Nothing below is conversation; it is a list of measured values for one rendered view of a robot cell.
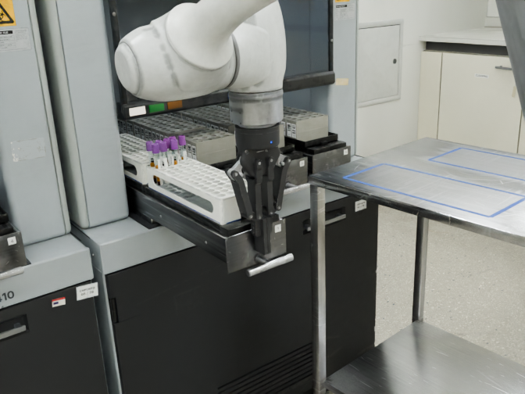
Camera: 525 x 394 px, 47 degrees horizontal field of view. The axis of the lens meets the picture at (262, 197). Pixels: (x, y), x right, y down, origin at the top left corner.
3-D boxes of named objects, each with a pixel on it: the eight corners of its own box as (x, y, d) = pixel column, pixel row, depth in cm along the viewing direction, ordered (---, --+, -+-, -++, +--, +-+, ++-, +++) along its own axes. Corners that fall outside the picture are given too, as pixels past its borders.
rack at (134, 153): (92, 162, 155) (89, 139, 153) (128, 155, 160) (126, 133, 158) (144, 190, 132) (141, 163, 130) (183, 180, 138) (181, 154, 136)
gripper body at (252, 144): (263, 116, 106) (266, 166, 109) (223, 123, 101) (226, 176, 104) (291, 122, 100) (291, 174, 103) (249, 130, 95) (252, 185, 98)
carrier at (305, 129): (323, 134, 165) (323, 113, 163) (329, 136, 164) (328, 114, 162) (291, 142, 159) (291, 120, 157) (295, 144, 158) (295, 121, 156)
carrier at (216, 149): (232, 156, 149) (230, 133, 147) (237, 158, 147) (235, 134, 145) (192, 166, 142) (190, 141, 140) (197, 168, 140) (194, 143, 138)
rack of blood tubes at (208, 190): (148, 192, 131) (144, 165, 129) (187, 182, 136) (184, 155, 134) (223, 231, 108) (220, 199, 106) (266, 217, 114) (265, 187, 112)
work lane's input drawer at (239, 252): (83, 186, 159) (79, 153, 156) (132, 175, 166) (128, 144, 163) (241, 284, 103) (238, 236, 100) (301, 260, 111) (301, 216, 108)
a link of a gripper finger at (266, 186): (254, 153, 104) (260, 152, 105) (258, 213, 108) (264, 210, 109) (267, 158, 101) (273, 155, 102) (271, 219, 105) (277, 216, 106)
